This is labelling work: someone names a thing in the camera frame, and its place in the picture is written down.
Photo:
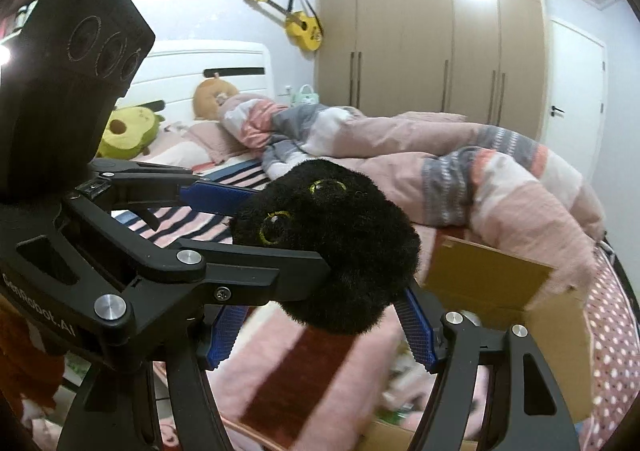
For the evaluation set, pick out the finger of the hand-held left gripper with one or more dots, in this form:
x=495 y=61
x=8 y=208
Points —
x=215 y=196
x=280 y=276

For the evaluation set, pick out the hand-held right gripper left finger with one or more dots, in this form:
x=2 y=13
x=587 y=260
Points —
x=225 y=336

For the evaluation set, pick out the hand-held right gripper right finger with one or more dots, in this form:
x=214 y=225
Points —
x=419 y=331

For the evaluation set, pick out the black plush toy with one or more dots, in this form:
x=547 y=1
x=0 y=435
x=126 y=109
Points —
x=340 y=241

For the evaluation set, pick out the cardboard box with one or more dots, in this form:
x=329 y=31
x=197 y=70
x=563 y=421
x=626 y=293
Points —
x=490 y=276

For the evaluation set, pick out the pink pillow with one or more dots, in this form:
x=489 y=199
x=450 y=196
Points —
x=210 y=138

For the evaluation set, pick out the striped plush blanket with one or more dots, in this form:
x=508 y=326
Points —
x=280 y=366

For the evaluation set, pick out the green avocado plush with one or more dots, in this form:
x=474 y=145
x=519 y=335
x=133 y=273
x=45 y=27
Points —
x=130 y=131

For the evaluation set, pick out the orange plush cushion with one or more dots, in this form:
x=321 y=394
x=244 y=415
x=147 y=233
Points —
x=207 y=98

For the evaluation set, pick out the white headboard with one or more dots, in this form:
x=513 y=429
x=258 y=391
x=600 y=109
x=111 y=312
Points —
x=175 y=66

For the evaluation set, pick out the light green bag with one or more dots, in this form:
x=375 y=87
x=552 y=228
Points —
x=305 y=96

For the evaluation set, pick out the pink grey striped quilt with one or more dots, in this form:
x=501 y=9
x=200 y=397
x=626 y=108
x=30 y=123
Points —
x=450 y=156

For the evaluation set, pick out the yellow guitar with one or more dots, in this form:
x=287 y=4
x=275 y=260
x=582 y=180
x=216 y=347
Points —
x=302 y=28

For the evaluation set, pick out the pink polka dot sheet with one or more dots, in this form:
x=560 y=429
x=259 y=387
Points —
x=610 y=356

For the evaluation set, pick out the orange fleece clothing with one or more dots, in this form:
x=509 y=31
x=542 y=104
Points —
x=30 y=356

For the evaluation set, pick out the wooden wardrobe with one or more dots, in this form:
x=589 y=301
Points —
x=425 y=46

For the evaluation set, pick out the white door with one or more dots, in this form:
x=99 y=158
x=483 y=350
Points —
x=575 y=81

